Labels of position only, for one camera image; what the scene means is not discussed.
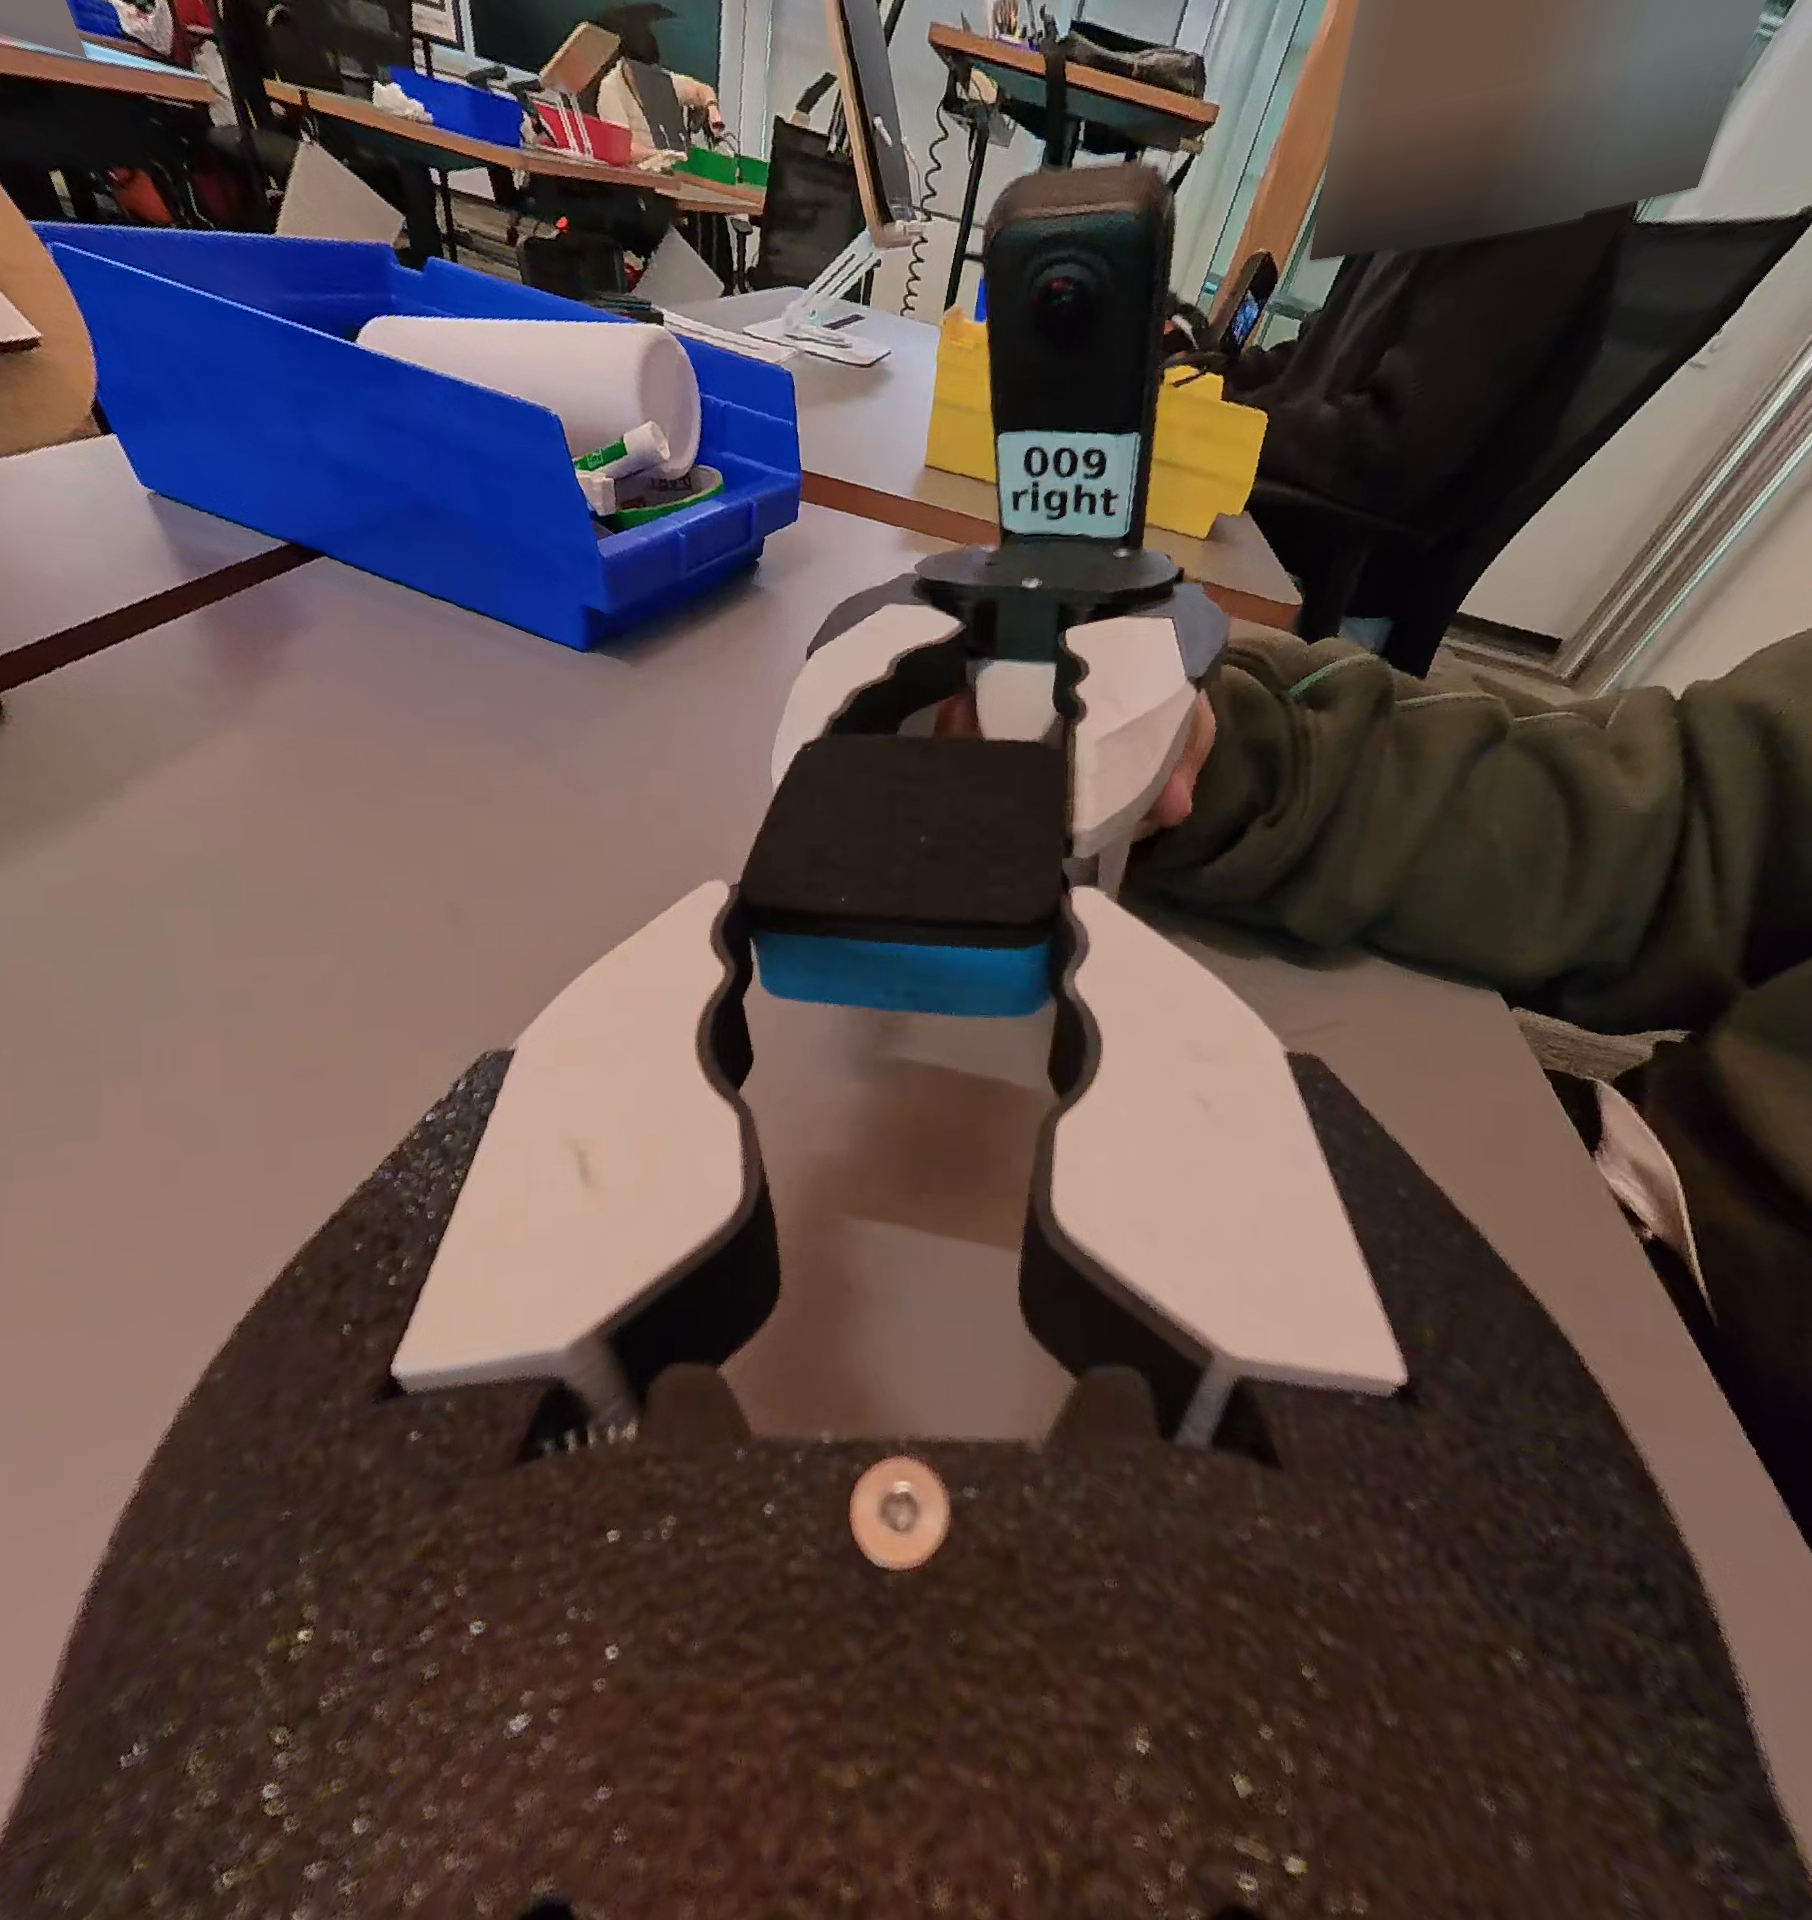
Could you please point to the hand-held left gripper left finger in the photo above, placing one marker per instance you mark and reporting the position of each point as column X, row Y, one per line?
column 591, row 1185

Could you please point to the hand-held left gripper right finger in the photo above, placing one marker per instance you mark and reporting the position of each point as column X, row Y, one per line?
column 1207, row 1200

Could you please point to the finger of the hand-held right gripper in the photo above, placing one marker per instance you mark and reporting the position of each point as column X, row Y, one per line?
column 1131, row 720
column 846, row 669

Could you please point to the blue eraser with black felt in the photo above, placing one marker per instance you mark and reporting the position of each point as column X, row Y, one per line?
column 907, row 825

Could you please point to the blue storage bin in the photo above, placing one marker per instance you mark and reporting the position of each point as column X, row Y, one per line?
column 321, row 451

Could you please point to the person's right forearm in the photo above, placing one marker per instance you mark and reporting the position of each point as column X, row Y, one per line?
column 1521, row 840

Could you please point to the person's right hand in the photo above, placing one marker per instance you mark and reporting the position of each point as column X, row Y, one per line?
column 1195, row 750

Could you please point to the yellow bin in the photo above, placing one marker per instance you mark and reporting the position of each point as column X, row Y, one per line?
column 1207, row 451

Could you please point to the green tape roll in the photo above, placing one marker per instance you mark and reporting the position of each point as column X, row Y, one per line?
column 680, row 502

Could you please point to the wooden top standing desk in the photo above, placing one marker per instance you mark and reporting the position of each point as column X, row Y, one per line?
column 1087, row 83

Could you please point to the wooden pillar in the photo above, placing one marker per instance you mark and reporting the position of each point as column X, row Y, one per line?
column 1296, row 151

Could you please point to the white green marker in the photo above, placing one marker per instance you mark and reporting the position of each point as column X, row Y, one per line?
column 629, row 451

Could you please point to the black board on white stand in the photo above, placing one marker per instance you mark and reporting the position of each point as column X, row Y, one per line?
column 868, row 104

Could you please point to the white paper sheets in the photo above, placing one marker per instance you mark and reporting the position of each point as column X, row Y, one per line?
column 726, row 330

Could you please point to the grey cardboard sheet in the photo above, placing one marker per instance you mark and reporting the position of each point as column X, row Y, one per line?
column 336, row 194
column 680, row 267

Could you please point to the white cylinder roll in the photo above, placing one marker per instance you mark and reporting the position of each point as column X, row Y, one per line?
column 547, row 375

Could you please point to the red box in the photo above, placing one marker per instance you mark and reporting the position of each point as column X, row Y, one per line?
column 577, row 132

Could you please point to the person's torso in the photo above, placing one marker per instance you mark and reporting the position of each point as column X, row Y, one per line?
column 1777, row 1200

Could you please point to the small blue bin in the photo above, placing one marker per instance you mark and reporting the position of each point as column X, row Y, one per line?
column 457, row 108

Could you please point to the wooden sign board with paper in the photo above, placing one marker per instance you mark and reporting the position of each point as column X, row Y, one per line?
column 20, row 301

